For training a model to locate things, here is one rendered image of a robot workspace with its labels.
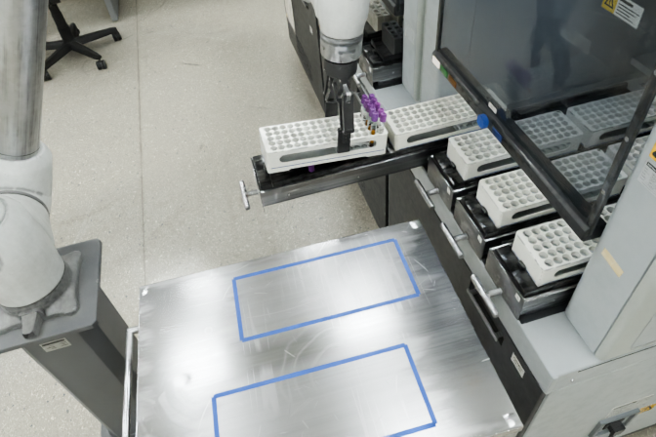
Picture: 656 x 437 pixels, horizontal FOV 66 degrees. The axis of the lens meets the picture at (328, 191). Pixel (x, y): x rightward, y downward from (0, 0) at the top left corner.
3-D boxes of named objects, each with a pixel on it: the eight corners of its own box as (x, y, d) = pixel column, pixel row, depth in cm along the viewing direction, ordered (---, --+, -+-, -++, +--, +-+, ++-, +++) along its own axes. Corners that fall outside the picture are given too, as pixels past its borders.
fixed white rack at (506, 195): (591, 168, 119) (599, 147, 114) (620, 197, 112) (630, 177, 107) (473, 199, 115) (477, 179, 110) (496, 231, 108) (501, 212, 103)
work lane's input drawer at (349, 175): (489, 118, 145) (495, 92, 138) (515, 148, 135) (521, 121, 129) (238, 180, 135) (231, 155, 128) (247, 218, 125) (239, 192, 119)
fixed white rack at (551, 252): (635, 214, 108) (646, 193, 104) (671, 249, 101) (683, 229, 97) (509, 250, 104) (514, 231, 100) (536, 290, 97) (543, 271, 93)
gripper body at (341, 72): (318, 47, 111) (317, 84, 118) (329, 66, 105) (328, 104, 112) (350, 43, 113) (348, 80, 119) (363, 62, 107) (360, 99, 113)
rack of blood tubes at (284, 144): (372, 130, 133) (374, 109, 129) (386, 153, 126) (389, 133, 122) (260, 147, 126) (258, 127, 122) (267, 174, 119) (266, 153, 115)
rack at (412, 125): (485, 105, 138) (488, 86, 134) (504, 127, 131) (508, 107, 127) (382, 131, 134) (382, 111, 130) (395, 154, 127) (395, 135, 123)
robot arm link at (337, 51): (326, 42, 101) (325, 69, 105) (369, 37, 103) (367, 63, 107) (314, 22, 107) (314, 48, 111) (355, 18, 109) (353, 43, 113)
